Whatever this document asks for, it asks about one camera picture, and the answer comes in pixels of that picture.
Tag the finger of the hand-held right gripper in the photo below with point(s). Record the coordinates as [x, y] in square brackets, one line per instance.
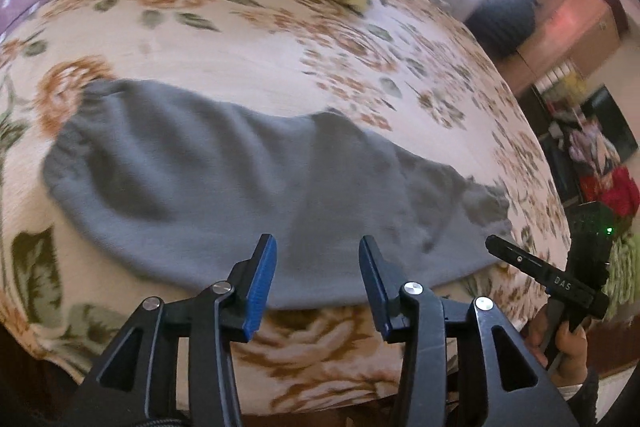
[515, 258]

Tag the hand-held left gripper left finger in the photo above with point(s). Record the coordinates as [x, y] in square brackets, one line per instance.
[260, 292]

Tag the green and white cloth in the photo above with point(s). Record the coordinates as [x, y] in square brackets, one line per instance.
[625, 267]

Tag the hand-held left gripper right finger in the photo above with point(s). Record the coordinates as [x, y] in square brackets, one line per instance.
[373, 292]

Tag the person's right forearm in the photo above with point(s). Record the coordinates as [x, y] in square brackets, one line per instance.
[582, 399]

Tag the person's right hand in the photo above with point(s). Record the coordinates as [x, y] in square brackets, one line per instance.
[570, 349]

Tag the black screen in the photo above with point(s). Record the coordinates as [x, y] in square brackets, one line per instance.
[610, 122]

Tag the floral printed blanket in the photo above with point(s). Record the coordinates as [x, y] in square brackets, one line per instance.
[225, 47]

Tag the dark hanging cloth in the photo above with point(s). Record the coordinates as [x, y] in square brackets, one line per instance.
[502, 22]

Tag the grey knitted sweater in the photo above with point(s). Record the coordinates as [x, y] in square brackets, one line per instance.
[200, 187]

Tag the pile of colourful clothes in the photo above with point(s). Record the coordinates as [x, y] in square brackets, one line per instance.
[607, 167]

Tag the wooden cabinet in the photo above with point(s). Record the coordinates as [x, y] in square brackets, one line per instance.
[570, 27]

